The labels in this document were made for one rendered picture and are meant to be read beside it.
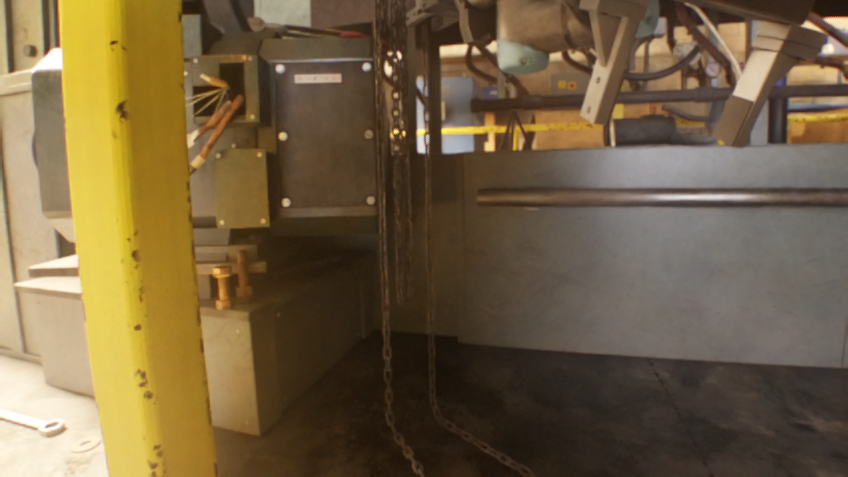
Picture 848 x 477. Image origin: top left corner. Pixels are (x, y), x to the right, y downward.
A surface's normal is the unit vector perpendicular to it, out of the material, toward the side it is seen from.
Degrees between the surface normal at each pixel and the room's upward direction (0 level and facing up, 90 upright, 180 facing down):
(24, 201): 90
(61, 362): 90
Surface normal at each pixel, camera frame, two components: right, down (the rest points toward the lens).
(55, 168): 0.07, 0.09
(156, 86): 0.96, 0.00
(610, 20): 0.07, 0.48
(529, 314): -0.27, 0.10
